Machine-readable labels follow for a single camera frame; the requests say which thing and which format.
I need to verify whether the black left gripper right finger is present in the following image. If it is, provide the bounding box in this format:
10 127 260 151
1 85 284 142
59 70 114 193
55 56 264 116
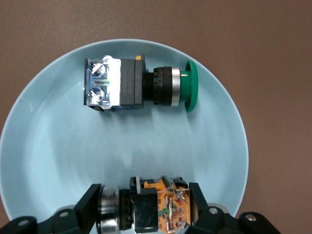
186 181 281 234

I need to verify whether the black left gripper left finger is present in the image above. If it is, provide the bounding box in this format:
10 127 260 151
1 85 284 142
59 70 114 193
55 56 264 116
0 183 102 234

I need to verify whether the orange push-button switch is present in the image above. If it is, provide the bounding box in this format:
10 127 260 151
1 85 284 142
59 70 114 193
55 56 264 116
97 175 194 234

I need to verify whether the light blue round plate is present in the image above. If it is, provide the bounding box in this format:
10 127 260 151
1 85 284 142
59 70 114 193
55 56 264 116
0 38 250 222

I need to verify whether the green mushroom push-button switch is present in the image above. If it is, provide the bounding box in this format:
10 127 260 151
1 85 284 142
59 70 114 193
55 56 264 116
82 54 199 114

